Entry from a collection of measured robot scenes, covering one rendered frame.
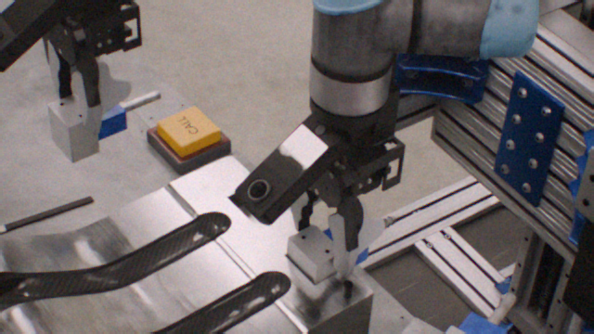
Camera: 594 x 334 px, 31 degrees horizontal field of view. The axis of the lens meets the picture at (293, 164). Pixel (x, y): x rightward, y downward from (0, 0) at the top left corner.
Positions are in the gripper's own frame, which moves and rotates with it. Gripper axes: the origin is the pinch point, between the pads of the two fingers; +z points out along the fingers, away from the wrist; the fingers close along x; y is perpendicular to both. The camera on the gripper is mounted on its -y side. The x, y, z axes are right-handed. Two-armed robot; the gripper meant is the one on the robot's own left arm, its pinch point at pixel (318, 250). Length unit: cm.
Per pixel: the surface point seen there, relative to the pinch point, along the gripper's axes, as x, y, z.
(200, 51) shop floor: 140, 75, 90
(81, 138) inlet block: 26.6, -13.2, -3.1
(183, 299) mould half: 4.0, -14.4, 2.1
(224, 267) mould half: 5.0, -8.6, 1.7
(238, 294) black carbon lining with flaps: 1.3, -9.3, 2.1
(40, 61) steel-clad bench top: 59, -3, 10
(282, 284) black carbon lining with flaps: -0.4, -5.0, 1.8
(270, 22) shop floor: 140, 98, 90
